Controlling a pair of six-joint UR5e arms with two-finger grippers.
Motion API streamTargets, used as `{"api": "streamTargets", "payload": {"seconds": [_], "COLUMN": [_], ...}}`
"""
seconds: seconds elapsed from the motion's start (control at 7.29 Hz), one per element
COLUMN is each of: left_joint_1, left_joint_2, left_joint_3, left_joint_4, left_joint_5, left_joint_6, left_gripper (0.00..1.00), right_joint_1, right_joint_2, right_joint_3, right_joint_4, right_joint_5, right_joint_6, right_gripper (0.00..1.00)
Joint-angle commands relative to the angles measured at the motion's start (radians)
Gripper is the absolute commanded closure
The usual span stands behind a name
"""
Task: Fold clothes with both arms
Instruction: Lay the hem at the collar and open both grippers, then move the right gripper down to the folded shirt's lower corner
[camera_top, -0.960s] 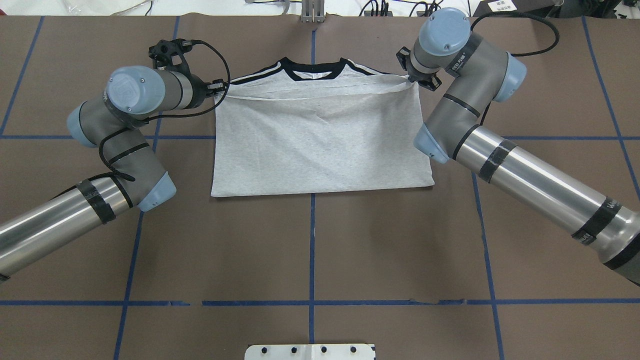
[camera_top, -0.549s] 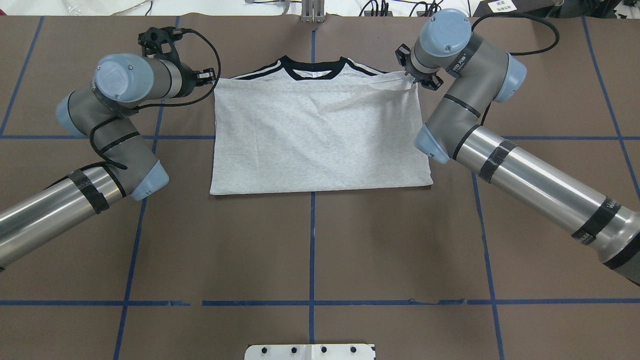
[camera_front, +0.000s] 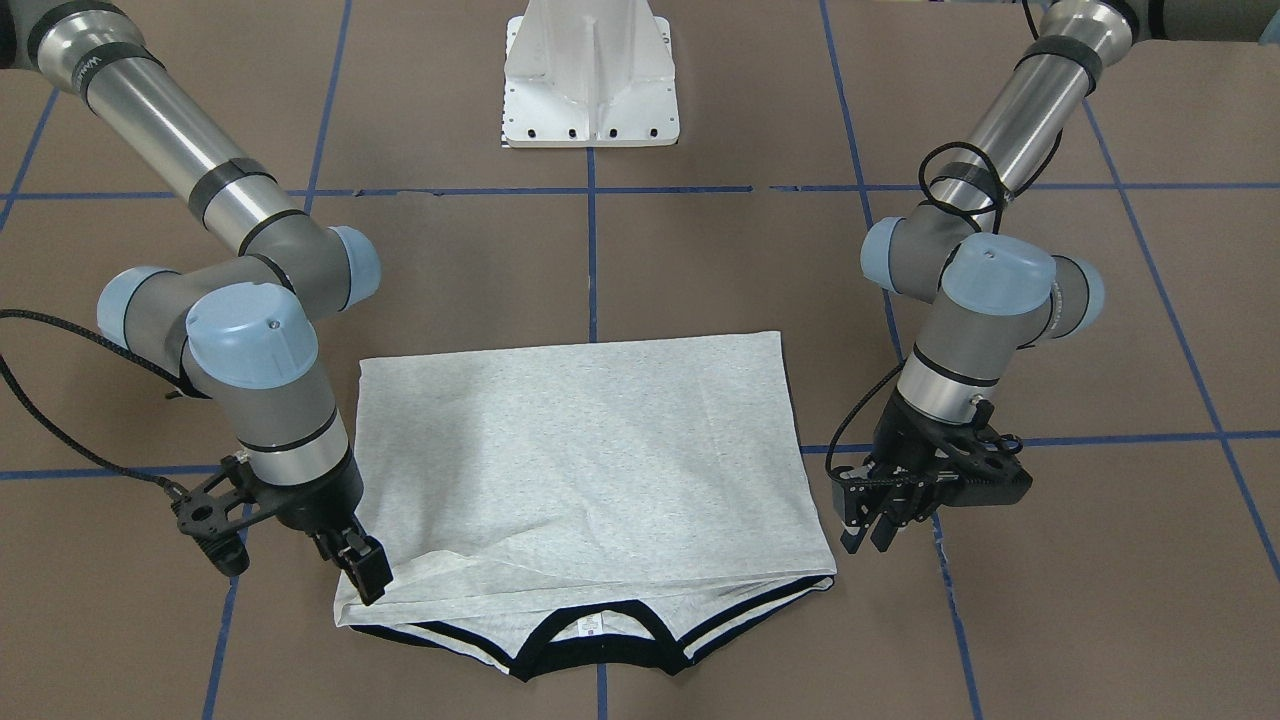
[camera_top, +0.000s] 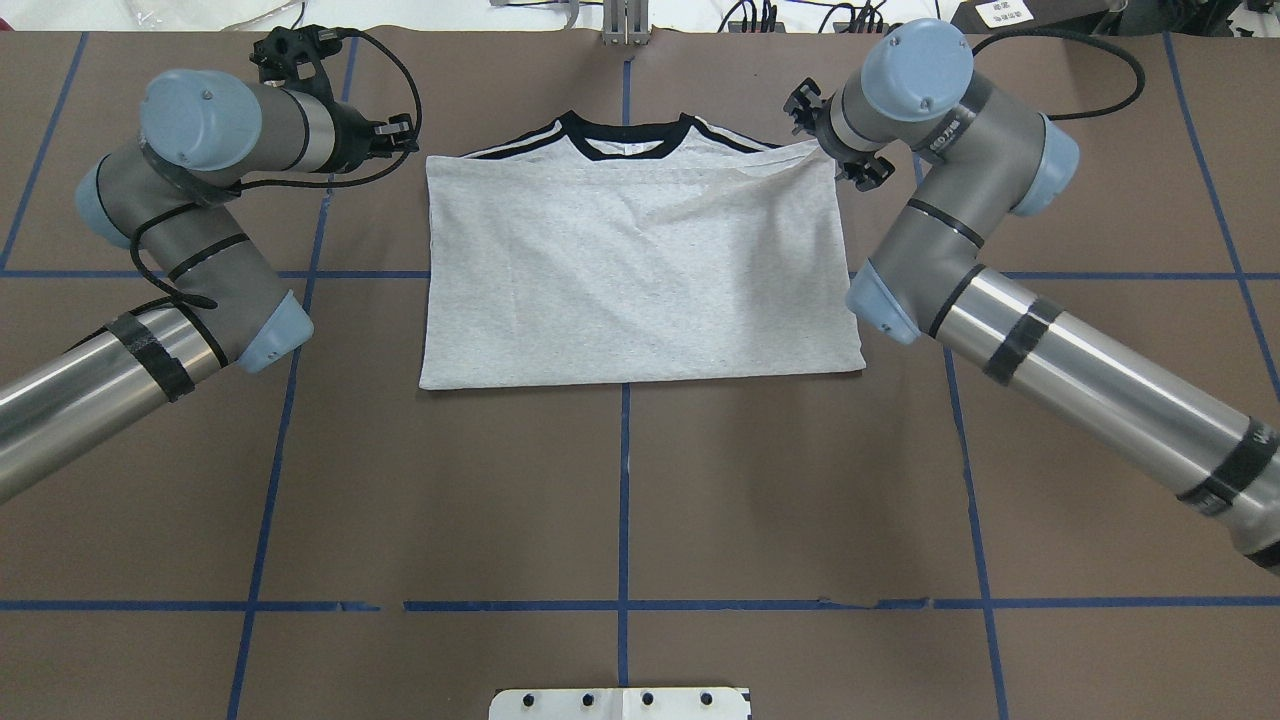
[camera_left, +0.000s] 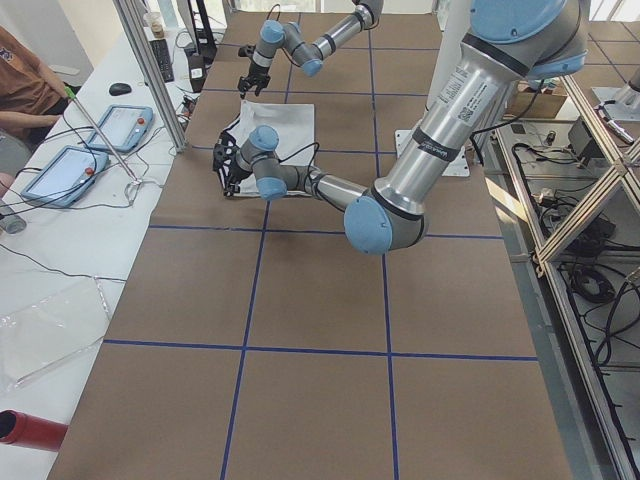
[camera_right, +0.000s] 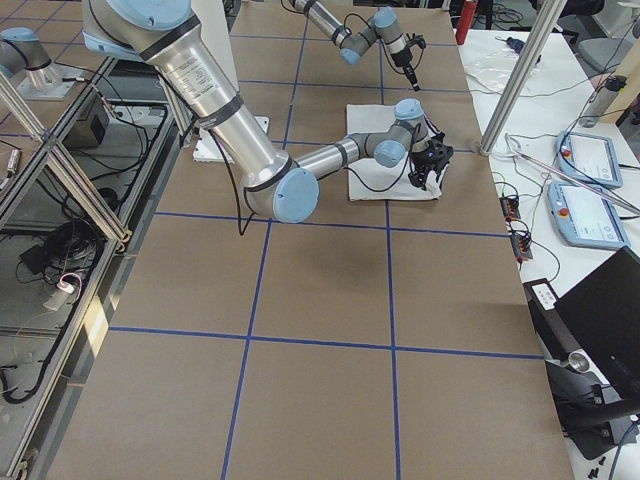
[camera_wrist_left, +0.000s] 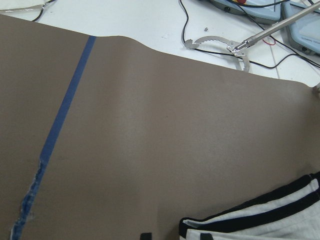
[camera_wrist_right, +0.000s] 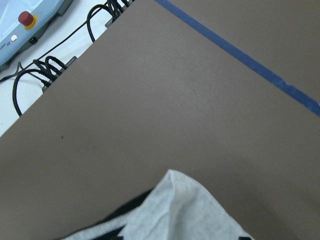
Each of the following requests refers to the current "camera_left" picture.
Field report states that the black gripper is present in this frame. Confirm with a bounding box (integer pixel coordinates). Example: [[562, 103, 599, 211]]
[[238, 62, 271, 98], [213, 131, 240, 197]]

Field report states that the grey cartoon print t-shirt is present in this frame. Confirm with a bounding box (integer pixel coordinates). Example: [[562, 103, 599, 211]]
[[219, 100, 318, 201]]

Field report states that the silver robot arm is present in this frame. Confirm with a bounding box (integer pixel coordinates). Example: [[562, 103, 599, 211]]
[[237, 0, 384, 99], [213, 1, 590, 255]]

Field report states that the black keyboard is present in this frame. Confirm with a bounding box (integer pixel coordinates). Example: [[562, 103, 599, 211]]
[[149, 39, 174, 83]]

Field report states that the upper teach pendant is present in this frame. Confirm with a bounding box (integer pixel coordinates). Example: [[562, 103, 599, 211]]
[[98, 104, 154, 153]]

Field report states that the teach pendant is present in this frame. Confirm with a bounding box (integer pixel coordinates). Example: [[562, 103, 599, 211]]
[[20, 146, 109, 208], [98, 104, 154, 153]]

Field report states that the black computer mouse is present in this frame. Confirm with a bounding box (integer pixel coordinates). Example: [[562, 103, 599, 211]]
[[108, 82, 132, 97]]

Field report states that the lower teach pendant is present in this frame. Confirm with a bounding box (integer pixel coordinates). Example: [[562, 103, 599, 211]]
[[20, 146, 109, 208]]

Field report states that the metal reacher grabber tool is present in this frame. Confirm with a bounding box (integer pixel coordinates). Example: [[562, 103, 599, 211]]
[[62, 84, 144, 206]]

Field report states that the seated person brown shirt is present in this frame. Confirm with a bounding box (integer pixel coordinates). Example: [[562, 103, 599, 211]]
[[0, 24, 71, 199]]

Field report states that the grey water bottle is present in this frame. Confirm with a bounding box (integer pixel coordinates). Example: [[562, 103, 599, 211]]
[[0, 204, 26, 234]]

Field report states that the clear plastic sheet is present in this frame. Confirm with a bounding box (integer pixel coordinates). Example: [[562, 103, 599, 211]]
[[1, 280, 110, 395]]

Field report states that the red bottle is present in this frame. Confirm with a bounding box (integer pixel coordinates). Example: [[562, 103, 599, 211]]
[[1, 410, 68, 452]]

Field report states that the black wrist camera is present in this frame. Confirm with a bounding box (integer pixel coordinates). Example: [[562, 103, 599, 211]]
[[238, 44, 255, 58]]

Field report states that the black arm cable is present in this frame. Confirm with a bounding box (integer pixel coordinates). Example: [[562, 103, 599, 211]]
[[277, 142, 321, 169]]

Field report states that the aluminium frame post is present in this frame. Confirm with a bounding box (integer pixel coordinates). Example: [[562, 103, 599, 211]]
[[113, 0, 187, 153]]

